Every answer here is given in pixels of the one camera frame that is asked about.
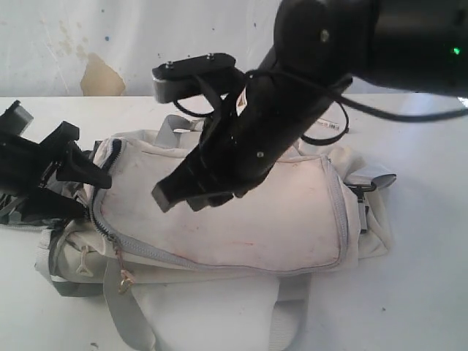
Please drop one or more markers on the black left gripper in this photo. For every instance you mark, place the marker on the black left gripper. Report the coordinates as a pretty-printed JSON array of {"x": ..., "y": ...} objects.
[{"x": 26, "y": 164}]

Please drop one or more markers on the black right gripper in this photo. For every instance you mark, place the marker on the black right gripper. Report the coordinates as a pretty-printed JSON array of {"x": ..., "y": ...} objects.
[{"x": 255, "y": 125}]

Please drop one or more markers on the white duffel bag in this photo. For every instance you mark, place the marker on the white duffel bag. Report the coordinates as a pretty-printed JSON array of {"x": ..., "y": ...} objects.
[{"x": 233, "y": 277}]

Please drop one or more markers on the black white marker pen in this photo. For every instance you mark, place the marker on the black white marker pen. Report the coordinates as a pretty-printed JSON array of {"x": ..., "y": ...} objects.
[{"x": 331, "y": 125}]

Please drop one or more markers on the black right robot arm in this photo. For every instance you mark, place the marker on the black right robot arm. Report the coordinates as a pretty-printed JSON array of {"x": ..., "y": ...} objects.
[{"x": 318, "y": 48}]

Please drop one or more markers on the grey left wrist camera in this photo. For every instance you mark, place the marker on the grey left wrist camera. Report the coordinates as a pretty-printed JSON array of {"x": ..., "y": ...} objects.
[{"x": 15, "y": 119}]

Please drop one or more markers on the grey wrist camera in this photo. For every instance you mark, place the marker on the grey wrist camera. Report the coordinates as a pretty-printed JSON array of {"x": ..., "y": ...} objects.
[
  {"x": 176, "y": 80},
  {"x": 15, "y": 119}
]

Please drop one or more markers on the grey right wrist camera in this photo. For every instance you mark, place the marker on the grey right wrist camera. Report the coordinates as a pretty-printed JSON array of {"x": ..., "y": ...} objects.
[{"x": 176, "y": 80}]

